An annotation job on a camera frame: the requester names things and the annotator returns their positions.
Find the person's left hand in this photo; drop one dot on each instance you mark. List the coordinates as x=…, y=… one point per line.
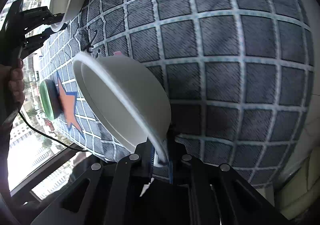
x=12, y=96

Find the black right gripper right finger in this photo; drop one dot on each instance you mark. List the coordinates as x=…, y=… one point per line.
x=218, y=194

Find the green plastic plate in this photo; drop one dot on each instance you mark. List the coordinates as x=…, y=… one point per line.
x=50, y=99

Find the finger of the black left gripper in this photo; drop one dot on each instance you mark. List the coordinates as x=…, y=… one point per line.
x=32, y=43
x=36, y=21

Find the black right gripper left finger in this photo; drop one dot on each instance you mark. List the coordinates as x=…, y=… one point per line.
x=103, y=193

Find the checkered grey tablecloth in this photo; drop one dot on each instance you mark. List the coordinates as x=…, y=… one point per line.
x=238, y=73

